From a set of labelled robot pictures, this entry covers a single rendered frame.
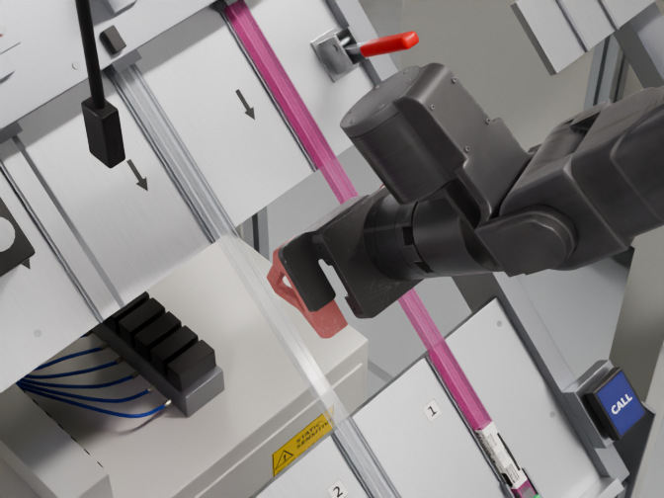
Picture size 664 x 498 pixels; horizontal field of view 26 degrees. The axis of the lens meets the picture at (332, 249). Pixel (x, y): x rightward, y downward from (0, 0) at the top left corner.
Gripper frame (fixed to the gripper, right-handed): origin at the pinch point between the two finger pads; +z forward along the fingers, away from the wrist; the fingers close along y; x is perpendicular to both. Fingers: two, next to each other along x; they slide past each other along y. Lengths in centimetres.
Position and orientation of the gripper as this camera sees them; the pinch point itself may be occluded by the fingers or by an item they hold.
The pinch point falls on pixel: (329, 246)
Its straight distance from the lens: 99.9
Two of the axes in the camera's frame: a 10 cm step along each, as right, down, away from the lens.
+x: 4.8, 8.5, 2.1
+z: -5.1, 0.7, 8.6
